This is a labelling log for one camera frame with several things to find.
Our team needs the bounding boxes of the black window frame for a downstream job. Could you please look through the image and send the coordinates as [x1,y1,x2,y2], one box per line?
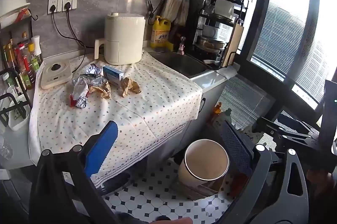
[237,0,337,132]

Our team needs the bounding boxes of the red cap bottle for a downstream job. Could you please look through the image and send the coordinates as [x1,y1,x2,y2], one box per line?
[16,44,36,89]

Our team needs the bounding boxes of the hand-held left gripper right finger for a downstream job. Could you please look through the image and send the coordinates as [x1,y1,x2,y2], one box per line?
[216,119,310,224]

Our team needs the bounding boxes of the small clear jar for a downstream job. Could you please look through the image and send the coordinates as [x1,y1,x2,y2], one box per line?
[3,73,16,95]

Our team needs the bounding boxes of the white plastic container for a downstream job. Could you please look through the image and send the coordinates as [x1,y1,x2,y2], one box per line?
[8,103,31,131]

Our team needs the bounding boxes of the white wall outlet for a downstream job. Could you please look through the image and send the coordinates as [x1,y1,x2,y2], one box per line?
[48,0,63,14]
[62,0,78,12]

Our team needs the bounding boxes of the small foil ball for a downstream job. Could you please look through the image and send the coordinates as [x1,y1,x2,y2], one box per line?
[76,96,88,109]

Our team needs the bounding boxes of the blue white medicine box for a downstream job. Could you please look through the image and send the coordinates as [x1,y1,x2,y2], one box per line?
[102,65,125,87]

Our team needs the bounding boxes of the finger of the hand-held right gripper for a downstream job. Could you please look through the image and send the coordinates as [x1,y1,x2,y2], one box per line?
[259,117,319,133]
[251,126,314,144]

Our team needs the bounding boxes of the metal pan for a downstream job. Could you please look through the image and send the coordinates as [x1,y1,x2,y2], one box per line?
[196,36,225,52]

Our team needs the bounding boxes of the white sink cabinet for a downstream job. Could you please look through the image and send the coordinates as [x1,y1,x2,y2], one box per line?
[147,64,240,161]

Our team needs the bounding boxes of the orange top spray bottle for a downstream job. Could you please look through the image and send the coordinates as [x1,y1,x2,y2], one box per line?
[212,102,232,130]

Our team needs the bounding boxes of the hanging black cable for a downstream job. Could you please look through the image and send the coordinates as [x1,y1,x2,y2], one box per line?
[146,0,171,26]

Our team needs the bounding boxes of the brown paper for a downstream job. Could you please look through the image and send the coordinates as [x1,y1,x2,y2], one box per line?
[120,77,142,98]
[88,81,112,99]

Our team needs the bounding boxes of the yellow detergent bottle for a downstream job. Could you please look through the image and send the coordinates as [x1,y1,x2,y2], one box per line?
[151,15,171,48]

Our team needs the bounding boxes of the white pot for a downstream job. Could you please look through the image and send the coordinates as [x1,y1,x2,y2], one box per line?
[214,0,235,19]

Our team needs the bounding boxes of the cream air fryer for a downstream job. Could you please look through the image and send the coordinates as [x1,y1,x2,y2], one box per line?
[94,12,146,65]

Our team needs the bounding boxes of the black wire rack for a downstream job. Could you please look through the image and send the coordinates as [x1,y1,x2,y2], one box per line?
[0,69,31,127]

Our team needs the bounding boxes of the white plate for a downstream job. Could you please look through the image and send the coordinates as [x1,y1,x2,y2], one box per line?
[0,12,25,28]

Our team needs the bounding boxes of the yellow label oil bottle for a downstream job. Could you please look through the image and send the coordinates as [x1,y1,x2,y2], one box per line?
[28,42,40,72]

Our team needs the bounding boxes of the white trash bin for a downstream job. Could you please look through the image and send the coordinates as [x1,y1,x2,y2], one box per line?
[178,138,230,189]

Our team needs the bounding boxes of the red white wrapper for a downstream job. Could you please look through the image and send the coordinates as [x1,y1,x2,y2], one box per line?
[69,77,90,107]

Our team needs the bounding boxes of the clear plastic bottle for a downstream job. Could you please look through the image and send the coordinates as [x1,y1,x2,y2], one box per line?
[0,135,13,160]

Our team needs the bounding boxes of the black dish rack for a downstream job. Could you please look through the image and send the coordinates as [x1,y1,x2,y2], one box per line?
[193,0,249,64]

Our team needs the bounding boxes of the white bowl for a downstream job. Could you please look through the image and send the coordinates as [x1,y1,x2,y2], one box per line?
[0,0,31,18]

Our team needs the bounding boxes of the white window blinds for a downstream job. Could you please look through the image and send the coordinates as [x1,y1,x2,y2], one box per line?
[218,0,337,130]

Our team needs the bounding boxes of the black induction cooker cable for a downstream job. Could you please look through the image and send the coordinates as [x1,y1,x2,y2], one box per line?
[50,4,87,73]

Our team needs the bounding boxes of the silver foil wrapper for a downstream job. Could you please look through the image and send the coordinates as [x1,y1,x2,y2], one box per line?
[79,73,108,88]

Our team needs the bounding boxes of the steel sink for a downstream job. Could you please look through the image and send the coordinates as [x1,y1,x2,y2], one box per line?
[150,52,214,78]

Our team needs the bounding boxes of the white top oil dispenser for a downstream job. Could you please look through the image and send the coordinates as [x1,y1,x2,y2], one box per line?
[32,35,43,64]

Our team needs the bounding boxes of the dark sauce bottle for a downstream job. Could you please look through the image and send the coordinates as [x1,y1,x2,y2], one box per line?
[5,38,27,90]

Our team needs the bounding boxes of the cream induction cooker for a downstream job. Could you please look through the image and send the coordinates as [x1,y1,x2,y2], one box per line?
[41,60,74,89]

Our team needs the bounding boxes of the wooden cutting board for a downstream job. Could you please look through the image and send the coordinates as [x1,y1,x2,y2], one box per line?
[221,23,244,68]

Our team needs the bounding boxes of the black air fryer cable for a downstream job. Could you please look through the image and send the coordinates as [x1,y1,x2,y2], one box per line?
[64,2,96,49]

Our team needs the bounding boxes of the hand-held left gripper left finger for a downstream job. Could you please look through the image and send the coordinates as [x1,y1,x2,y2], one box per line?
[29,120,124,224]

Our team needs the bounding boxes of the black spice rack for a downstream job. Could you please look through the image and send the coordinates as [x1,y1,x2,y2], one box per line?
[0,7,40,98]

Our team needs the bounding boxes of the hanging chopstick bags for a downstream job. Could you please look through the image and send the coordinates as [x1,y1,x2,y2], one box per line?
[162,0,190,26]

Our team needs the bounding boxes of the floral tablecloth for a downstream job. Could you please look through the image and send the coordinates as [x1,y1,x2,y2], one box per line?
[28,52,203,188]

